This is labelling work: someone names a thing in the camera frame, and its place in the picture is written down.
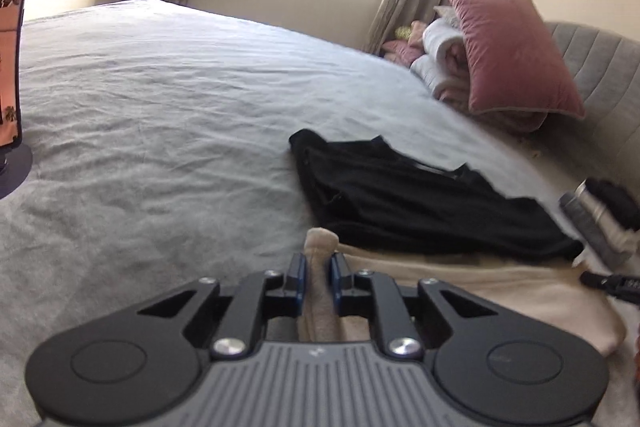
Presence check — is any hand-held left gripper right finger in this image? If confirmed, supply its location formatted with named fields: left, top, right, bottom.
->
left=327, top=253, right=493, bottom=360

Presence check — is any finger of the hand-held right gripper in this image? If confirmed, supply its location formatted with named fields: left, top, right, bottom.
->
left=580, top=271, right=608, bottom=292

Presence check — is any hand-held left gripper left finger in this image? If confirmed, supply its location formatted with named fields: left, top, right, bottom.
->
left=136, top=253, right=307, bottom=360

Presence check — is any beige and black printed sweatshirt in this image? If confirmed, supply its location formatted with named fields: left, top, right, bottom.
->
left=289, top=129, right=628, bottom=358

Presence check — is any folded grey cloth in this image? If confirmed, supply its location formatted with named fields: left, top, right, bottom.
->
left=558, top=192, right=633, bottom=268

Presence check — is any folded white cloth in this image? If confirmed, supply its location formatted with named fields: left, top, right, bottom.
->
left=574, top=179, right=640, bottom=254

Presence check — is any folded black cloth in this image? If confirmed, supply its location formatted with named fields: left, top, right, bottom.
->
left=585, top=177, right=640, bottom=230

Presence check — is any grey quilted headboard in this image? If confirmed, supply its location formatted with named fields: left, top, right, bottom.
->
left=542, top=21, right=640, bottom=188

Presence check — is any grey bed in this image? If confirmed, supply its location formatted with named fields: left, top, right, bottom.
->
left=0, top=0, right=640, bottom=427

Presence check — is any small pink cushion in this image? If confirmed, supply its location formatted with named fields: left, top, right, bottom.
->
left=382, top=21, right=431, bottom=68

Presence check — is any folded white and pink quilt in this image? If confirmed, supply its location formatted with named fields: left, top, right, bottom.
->
left=410, top=18, right=548, bottom=132

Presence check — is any pink pillow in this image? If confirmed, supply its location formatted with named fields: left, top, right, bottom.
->
left=442, top=0, right=586, bottom=120

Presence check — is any white pillow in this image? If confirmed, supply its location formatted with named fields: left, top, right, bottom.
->
left=432, top=6, right=461, bottom=25

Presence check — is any smartphone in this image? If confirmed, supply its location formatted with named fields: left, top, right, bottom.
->
left=0, top=0, right=38, bottom=148

